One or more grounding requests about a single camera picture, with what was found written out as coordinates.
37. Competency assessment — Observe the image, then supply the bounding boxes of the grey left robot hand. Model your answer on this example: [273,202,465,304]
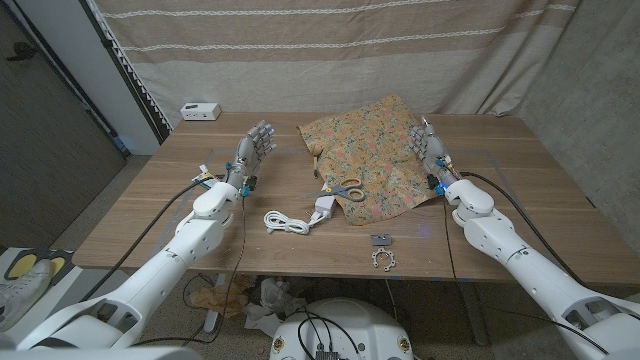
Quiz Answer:
[224,119,278,189]

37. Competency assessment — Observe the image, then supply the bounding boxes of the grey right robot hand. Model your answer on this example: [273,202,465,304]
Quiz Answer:
[409,115,460,187]

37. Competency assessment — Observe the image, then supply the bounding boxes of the floral patterned cloth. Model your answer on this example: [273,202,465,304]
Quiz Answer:
[297,92,441,227]

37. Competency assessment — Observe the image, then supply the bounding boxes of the grey yellow scissors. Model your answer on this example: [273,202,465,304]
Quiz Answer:
[299,177,367,203]

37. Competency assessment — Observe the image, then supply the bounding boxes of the crumpled white paper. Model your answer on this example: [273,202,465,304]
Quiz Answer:
[243,277,309,339]

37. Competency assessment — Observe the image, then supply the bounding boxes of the crumpled brown paper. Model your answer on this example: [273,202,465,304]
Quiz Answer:
[188,273,256,319]

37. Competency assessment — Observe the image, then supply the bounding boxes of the white outlet box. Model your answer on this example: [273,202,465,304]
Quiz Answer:
[180,102,222,122]

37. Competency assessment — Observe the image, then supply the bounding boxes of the white power strip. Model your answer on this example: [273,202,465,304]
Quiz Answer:
[313,182,337,221]

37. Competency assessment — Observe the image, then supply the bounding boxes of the beige striped curtain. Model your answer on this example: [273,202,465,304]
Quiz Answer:
[92,0,584,129]

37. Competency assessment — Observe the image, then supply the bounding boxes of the grey fabric curtain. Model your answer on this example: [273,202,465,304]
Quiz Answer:
[479,0,640,241]

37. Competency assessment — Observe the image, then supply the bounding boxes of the white table leg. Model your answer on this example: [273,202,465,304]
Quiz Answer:
[203,273,226,335]

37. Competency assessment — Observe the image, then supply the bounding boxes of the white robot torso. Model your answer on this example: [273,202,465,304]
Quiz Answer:
[268,298,415,360]

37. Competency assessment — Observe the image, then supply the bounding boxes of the dark grey door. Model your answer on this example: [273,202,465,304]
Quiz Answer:
[0,0,129,251]

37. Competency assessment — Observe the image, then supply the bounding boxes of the yellow black foot pedal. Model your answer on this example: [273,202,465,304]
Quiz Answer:
[3,249,40,281]
[35,249,75,287]

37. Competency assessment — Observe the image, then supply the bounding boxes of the white floor platform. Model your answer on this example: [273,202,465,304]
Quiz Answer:
[0,247,131,346]

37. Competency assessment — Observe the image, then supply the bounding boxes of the white shoe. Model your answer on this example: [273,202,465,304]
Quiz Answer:
[0,258,54,332]

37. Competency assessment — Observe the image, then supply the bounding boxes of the white coiled power cord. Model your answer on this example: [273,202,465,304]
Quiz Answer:
[263,209,321,236]

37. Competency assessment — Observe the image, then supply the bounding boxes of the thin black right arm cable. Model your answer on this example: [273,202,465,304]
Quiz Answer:
[442,197,611,356]

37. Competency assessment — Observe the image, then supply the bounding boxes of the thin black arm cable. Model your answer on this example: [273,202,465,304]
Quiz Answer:
[442,197,611,356]
[134,194,247,347]

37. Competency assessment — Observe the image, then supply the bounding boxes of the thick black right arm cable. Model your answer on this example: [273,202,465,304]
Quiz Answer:
[459,171,586,286]

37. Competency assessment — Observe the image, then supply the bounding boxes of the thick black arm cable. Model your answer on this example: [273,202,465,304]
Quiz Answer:
[79,177,211,304]
[459,171,586,286]

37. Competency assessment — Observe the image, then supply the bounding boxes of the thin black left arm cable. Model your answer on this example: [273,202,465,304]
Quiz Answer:
[134,194,247,347]

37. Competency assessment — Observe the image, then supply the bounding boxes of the metal ring bracket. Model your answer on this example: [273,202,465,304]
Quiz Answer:
[371,247,397,272]

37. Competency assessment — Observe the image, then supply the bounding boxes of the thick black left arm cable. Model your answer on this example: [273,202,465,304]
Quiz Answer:
[79,177,211,304]

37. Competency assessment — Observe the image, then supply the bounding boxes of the black frame with zigzag trim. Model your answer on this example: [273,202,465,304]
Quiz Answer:
[79,0,174,144]

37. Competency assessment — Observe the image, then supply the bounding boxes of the black looped torso cable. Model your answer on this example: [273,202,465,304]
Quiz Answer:
[297,307,362,360]

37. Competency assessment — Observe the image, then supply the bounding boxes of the black door handle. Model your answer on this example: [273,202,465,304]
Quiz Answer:
[5,41,37,62]

